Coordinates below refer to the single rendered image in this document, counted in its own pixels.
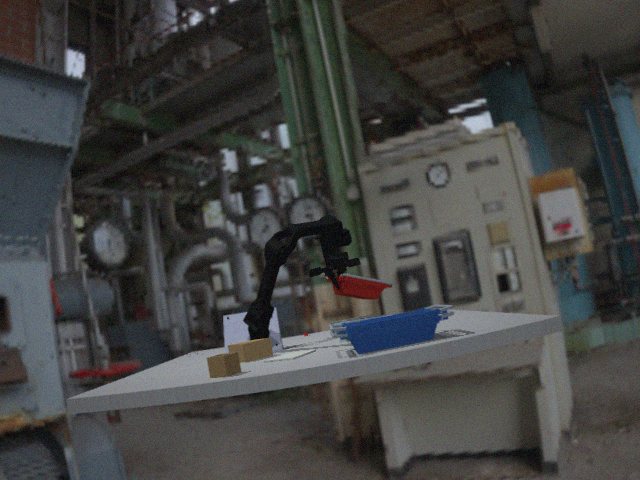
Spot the tan rectangular block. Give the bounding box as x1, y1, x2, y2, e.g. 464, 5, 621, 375
228, 338, 273, 362

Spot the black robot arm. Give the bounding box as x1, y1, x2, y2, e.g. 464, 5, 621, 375
243, 215, 352, 340

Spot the small brown cardboard box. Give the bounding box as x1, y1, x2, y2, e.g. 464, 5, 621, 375
206, 352, 242, 378

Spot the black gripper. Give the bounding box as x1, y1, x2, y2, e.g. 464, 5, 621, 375
309, 247, 360, 291

